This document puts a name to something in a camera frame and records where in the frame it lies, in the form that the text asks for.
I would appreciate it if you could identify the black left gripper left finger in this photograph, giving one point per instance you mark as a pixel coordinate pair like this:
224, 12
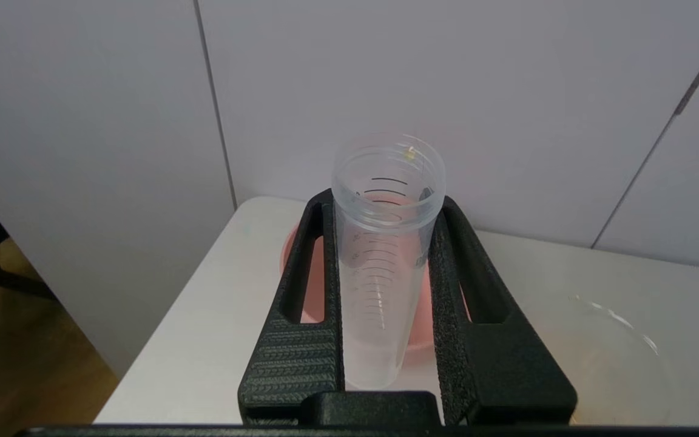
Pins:
292, 364

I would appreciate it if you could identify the clear glass beaker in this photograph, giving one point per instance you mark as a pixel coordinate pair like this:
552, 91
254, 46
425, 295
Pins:
616, 364

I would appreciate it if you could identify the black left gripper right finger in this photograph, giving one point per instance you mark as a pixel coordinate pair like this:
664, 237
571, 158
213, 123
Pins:
495, 376

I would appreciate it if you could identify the pink plastic bowl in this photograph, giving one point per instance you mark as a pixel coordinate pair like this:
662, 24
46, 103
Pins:
313, 285

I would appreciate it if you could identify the clear plastic test tube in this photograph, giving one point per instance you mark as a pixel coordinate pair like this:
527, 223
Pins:
380, 255

